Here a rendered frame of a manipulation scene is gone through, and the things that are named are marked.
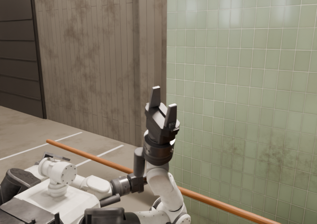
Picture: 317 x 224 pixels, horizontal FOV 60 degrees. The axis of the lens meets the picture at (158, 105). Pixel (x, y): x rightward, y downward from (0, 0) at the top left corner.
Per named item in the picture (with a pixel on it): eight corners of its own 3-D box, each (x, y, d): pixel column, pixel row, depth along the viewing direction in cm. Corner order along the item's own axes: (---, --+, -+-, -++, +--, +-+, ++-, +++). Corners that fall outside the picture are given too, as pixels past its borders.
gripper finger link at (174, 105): (177, 102, 66) (174, 122, 70) (166, 105, 64) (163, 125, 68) (181, 106, 65) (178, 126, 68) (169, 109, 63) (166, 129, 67)
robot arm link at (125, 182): (136, 164, 139) (113, 170, 133) (144, 172, 131) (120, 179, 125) (137, 186, 142) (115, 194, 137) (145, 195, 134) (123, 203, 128)
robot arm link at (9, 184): (25, 203, 108) (7, 217, 95) (5, 192, 108) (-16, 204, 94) (40, 178, 109) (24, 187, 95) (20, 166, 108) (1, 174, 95)
